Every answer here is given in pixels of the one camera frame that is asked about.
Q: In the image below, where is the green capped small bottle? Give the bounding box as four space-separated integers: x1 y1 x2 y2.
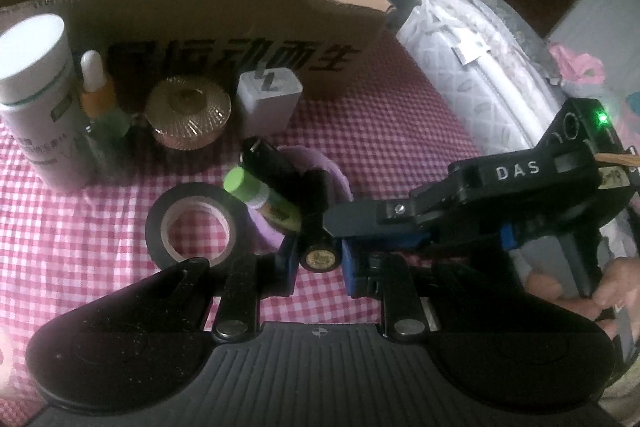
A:
224 166 302 232

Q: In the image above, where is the black electrical tape roll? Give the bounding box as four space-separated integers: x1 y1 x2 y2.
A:
144 182 253 271

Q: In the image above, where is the black cylindrical tube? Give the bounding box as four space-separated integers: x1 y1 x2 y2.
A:
240 136 342 273

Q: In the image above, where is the rose gold ribbed jar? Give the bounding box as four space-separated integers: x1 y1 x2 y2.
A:
144 77 232 150

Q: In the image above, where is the person's right hand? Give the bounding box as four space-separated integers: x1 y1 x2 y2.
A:
525 258 639 341

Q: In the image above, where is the purple cloth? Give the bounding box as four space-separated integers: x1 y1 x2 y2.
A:
248 145 354 251

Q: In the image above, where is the white power adapter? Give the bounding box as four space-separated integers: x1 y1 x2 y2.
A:
236 67 303 139

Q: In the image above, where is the red white checkered tablecloth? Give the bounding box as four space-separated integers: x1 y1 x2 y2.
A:
1 35 476 426

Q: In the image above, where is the green dropper bottle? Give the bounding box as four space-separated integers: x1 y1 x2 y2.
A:
80 50 132 184

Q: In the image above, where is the white supplement bottle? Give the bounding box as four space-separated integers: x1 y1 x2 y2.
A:
1 14 94 192

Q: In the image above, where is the brown cardboard box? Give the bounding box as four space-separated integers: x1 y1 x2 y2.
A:
0 0 396 103

